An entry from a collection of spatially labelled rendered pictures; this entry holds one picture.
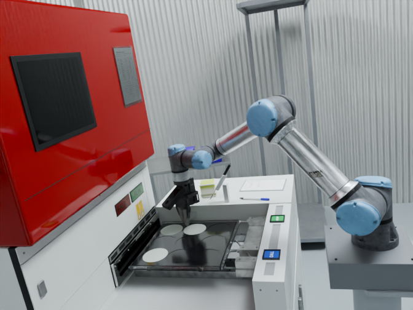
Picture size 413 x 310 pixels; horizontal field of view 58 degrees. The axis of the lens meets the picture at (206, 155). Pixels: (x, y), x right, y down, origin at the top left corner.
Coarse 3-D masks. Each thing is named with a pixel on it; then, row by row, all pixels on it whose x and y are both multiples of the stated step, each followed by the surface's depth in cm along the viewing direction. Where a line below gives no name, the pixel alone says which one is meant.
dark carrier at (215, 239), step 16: (176, 224) 169; (192, 224) 166; (208, 224) 164; (224, 224) 162; (160, 240) 156; (176, 240) 153; (192, 240) 151; (208, 240) 149; (224, 240) 147; (176, 256) 141; (192, 256) 139; (208, 256) 138
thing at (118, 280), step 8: (152, 216) 171; (152, 224) 168; (144, 232) 160; (152, 232) 170; (136, 240) 152; (128, 248) 146; (120, 256) 139; (136, 256) 151; (112, 264) 134; (128, 264) 146; (112, 272) 135; (120, 272) 141; (128, 272) 144; (120, 280) 138
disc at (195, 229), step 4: (196, 224) 166; (200, 224) 165; (184, 228) 163; (188, 228) 163; (192, 228) 162; (196, 228) 162; (200, 228) 161; (204, 228) 160; (184, 232) 159; (188, 232) 159; (192, 232) 158; (196, 232) 158; (200, 232) 157
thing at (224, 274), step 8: (136, 272) 146; (144, 272) 145; (152, 272) 144; (160, 272) 143; (168, 272) 142; (176, 272) 141; (184, 272) 140; (192, 272) 139; (200, 272) 138; (208, 272) 137; (216, 272) 136; (224, 272) 136; (232, 272) 135
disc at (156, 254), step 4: (156, 248) 149; (160, 248) 148; (164, 248) 148; (148, 252) 147; (152, 252) 147; (156, 252) 146; (160, 252) 146; (164, 252) 145; (144, 256) 144; (148, 256) 144; (152, 256) 144; (156, 256) 143; (160, 256) 142; (164, 256) 142; (144, 260) 142; (148, 260) 141; (152, 260) 141; (156, 260) 140
